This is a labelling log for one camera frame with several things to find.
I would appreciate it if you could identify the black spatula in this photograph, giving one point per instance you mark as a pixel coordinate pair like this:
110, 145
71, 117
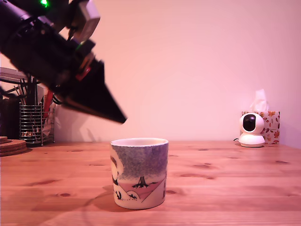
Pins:
36, 94

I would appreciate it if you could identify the black and silver tongs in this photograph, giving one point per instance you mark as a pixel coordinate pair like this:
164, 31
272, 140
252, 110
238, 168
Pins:
57, 102

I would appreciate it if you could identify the red utensil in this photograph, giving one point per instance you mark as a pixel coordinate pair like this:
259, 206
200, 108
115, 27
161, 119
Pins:
49, 101

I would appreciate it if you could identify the clear plastic packet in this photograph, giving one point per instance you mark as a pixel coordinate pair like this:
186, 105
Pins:
49, 124

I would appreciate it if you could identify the wooden chopsticks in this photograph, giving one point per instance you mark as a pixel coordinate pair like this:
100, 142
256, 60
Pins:
21, 97

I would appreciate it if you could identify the white mug with winter print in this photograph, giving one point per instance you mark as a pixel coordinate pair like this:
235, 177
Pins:
141, 164

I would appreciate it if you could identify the small cork coaster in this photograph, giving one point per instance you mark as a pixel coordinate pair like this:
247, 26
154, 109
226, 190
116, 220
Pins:
4, 140

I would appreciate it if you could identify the white tissue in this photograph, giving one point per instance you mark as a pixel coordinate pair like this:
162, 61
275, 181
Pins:
258, 101

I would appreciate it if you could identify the tissue box with leaf print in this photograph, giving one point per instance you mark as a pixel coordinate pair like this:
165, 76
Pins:
272, 127

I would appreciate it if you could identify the grey metal wall rail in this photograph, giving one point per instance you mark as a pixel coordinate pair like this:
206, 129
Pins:
9, 71

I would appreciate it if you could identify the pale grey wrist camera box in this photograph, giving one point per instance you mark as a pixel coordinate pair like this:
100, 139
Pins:
90, 21

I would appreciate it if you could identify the small white round camera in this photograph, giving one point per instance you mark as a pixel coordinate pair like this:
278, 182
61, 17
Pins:
251, 140

